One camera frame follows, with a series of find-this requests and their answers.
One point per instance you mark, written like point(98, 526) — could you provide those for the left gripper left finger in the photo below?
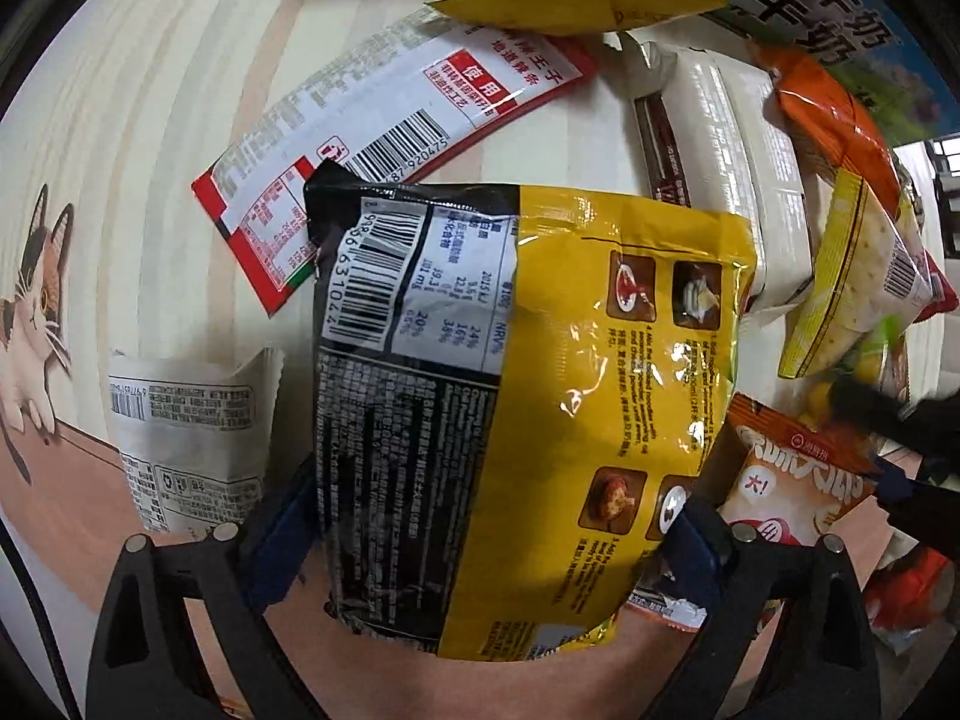
point(146, 660)

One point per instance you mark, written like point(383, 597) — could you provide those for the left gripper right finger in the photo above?
point(821, 661)

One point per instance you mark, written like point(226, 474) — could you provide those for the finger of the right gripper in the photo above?
point(927, 513)
point(929, 427)

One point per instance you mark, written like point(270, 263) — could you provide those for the small white snack packet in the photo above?
point(194, 437)

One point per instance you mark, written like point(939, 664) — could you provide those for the yellow black noodle packet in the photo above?
point(510, 384)

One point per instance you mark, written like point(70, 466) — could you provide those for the panda mushroom snack bag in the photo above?
point(789, 480)

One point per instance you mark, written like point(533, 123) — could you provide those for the yellow cracker packet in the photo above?
point(871, 271)

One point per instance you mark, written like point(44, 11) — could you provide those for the orange snack bag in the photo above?
point(838, 123)

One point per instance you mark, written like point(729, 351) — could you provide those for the white beige snack pack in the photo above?
point(714, 139)

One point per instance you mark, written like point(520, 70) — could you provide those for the striped cat table mat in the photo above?
point(131, 102)

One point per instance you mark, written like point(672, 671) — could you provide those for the blue cardboard box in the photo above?
point(869, 49)

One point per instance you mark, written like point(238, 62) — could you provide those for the red white snack packet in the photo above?
point(392, 109)

